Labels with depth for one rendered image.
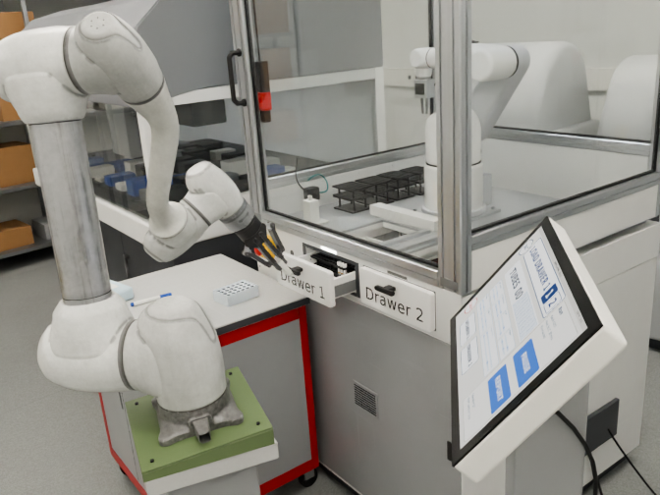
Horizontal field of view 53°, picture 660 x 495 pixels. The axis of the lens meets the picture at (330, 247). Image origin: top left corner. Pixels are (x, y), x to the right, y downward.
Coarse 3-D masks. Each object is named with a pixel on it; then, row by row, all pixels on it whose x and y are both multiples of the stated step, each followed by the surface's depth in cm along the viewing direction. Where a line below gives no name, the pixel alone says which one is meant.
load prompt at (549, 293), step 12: (540, 240) 130; (528, 252) 132; (540, 252) 126; (528, 264) 127; (540, 264) 122; (552, 264) 117; (540, 276) 118; (552, 276) 114; (540, 288) 115; (552, 288) 110; (540, 300) 111; (552, 300) 107
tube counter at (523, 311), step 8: (520, 288) 123; (512, 296) 124; (520, 296) 121; (528, 296) 117; (512, 304) 121; (520, 304) 118; (528, 304) 114; (520, 312) 116; (528, 312) 112; (520, 320) 113; (528, 320) 110; (536, 320) 107; (520, 328) 111; (528, 328) 108; (520, 336) 109
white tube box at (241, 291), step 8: (224, 288) 221; (232, 288) 221; (240, 288) 221; (248, 288) 219; (256, 288) 221; (216, 296) 218; (224, 296) 214; (232, 296) 214; (240, 296) 217; (248, 296) 219; (256, 296) 221; (224, 304) 216; (232, 304) 215
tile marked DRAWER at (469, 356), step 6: (474, 342) 125; (468, 348) 126; (474, 348) 123; (462, 354) 127; (468, 354) 124; (474, 354) 121; (462, 360) 125; (468, 360) 122; (474, 360) 119; (462, 366) 123; (468, 366) 120; (462, 372) 121
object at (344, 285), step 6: (312, 252) 219; (318, 252) 220; (306, 258) 217; (312, 258) 219; (342, 276) 196; (348, 276) 197; (354, 276) 199; (336, 282) 195; (342, 282) 197; (348, 282) 198; (354, 282) 199; (336, 288) 195; (342, 288) 197; (348, 288) 198; (354, 288) 200; (336, 294) 196; (342, 294) 197; (348, 294) 199
